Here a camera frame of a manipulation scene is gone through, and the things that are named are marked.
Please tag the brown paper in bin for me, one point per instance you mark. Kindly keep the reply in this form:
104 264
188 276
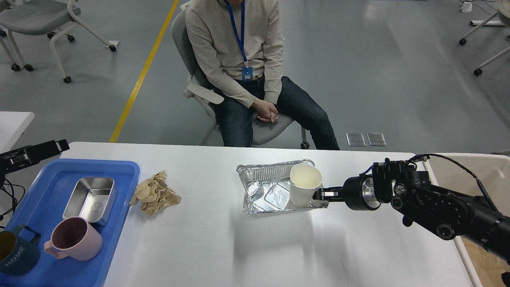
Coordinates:
489 268

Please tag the metal floor plate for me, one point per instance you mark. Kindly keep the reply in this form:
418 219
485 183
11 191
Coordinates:
355 139
376 139

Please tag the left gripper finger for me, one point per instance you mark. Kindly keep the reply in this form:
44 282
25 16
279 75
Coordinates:
30 155

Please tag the stainless steel rectangular container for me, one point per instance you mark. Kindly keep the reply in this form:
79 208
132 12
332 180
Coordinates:
92 199

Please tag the chair legs top right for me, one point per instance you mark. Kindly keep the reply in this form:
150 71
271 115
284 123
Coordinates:
503 13

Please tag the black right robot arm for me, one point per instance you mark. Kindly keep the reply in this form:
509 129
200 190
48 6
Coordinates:
469 198

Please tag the blue lanyard badge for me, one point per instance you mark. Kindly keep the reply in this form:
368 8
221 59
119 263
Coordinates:
247 71

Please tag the aluminium foil tray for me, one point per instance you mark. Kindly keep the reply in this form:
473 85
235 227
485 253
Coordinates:
267 189

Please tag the brown paper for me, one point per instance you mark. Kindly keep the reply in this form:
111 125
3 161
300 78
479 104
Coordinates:
154 194
489 268

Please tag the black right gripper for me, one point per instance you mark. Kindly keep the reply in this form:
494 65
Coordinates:
358 194

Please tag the grey chair top left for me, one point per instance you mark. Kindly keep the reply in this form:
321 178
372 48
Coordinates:
41 17

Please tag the seated person beige sweater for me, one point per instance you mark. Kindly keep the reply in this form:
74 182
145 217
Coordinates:
270 93

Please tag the white side table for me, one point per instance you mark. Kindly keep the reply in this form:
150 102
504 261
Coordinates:
12 125

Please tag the grey office chair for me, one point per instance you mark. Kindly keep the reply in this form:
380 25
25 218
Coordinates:
199 88

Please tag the dark blue HOME mug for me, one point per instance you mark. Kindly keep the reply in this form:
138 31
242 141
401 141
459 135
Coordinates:
18 255

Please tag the pink ribbed mug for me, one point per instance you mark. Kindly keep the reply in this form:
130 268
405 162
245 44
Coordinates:
74 237

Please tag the blue plastic tray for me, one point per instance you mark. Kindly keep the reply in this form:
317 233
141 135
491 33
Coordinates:
43 207

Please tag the right metal floor plate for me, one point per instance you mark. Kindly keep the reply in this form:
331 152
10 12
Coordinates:
376 139

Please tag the white paper cup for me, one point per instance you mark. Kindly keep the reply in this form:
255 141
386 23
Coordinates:
305 180

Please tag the left metal floor plate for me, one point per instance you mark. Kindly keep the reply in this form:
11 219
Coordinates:
355 139

